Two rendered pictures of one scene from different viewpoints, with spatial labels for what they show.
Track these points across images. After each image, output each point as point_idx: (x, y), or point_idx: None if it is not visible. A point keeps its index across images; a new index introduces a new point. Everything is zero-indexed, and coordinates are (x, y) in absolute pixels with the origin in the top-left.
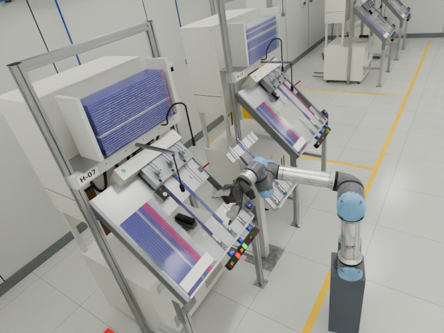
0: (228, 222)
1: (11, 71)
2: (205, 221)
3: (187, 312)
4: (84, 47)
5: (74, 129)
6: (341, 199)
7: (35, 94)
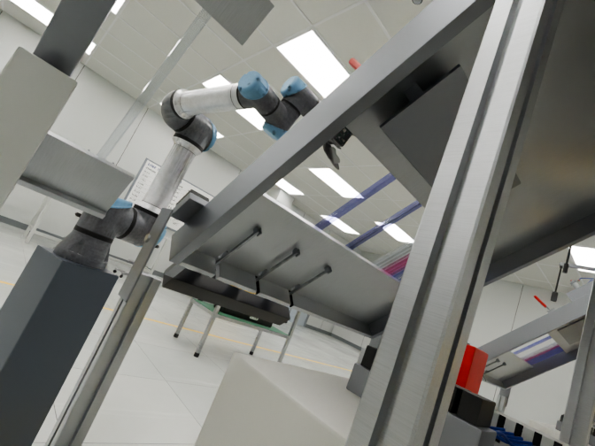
0: (338, 165)
1: None
2: (301, 372)
3: (364, 348)
4: None
5: None
6: (215, 127)
7: None
